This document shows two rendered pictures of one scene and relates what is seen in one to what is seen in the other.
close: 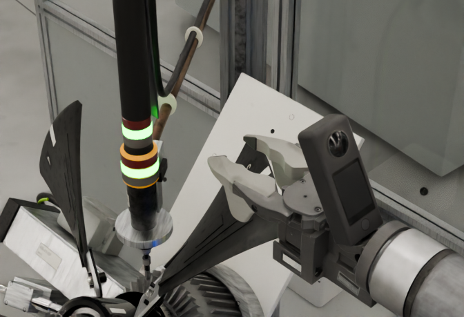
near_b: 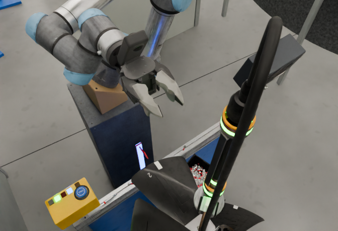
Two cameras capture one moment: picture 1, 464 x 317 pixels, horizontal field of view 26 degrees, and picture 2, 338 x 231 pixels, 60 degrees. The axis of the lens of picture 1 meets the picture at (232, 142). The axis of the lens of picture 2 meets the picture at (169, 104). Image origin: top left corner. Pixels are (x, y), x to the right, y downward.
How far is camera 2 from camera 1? 1.15 m
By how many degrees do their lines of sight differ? 88
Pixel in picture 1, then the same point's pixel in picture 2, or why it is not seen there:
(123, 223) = (220, 200)
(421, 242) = (110, 35)
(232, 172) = (174, 85)
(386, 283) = not seen: hidden behind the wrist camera
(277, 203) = (157, 66)
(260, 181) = (162, 78)
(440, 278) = (110, 24)
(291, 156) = (143, 90)
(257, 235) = (148, 208)
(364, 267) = not seen: hidden behind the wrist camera
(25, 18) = not seen: outside the picture
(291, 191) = (150, 68)
